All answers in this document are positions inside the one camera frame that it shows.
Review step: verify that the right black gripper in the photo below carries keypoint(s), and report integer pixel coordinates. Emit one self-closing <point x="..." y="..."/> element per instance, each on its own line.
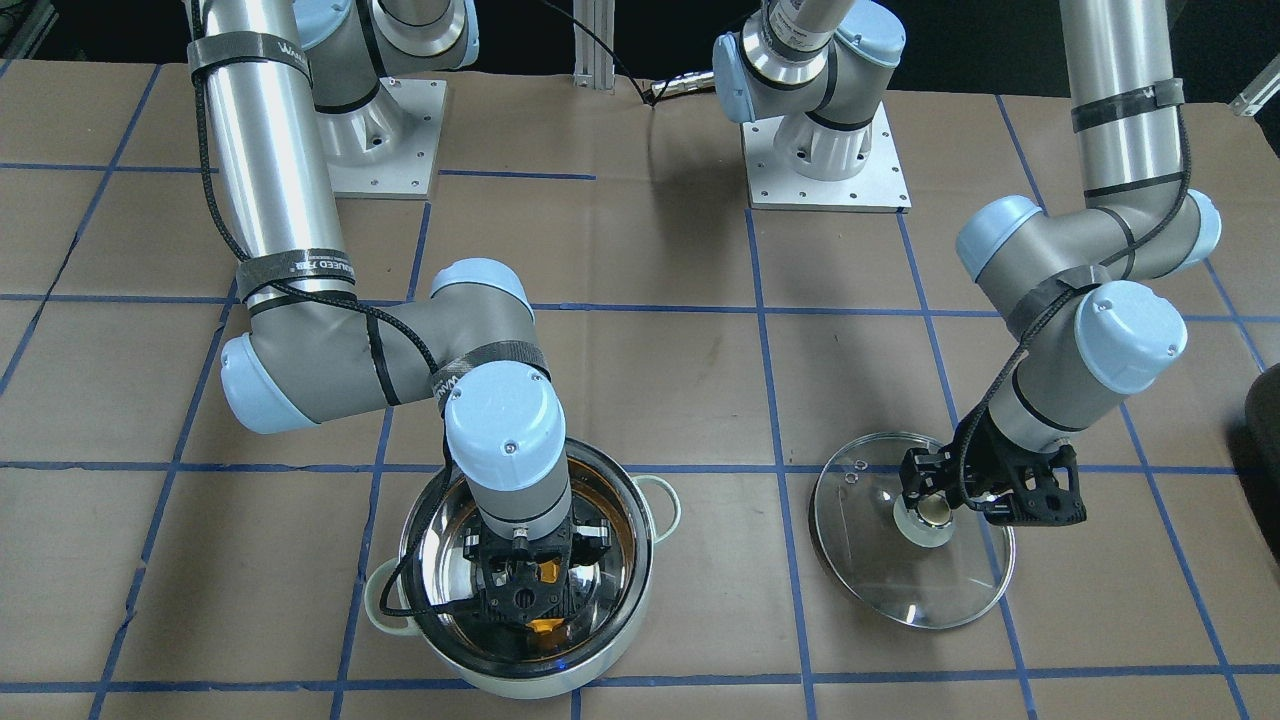
<point x="597" y="539"/>

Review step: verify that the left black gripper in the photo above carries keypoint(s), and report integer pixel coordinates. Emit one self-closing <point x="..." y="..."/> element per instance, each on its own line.
<point x="984" y="449"/>

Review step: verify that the glass pot lid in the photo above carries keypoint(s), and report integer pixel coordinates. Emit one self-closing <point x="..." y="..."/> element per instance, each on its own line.
<point x="930" y="567"/>

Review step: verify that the white cooking pot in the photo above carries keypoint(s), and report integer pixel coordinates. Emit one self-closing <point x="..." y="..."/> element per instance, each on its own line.
<point x="428" y="589"/>

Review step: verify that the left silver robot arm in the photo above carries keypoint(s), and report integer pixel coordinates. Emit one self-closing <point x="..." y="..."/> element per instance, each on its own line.
<point x="1072" y="288"/>

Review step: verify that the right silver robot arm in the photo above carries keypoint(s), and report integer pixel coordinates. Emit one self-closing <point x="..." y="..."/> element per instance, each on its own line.
<point x="292" y="89"/>

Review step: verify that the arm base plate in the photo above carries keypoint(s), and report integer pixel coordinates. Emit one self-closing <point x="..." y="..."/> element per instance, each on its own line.
<point x="795" y="164"/>
<point x="386" y="149"/>

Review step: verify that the aluminium frame post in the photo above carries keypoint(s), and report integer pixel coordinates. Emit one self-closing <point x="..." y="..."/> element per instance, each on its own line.
<point x="593" y="65"/>

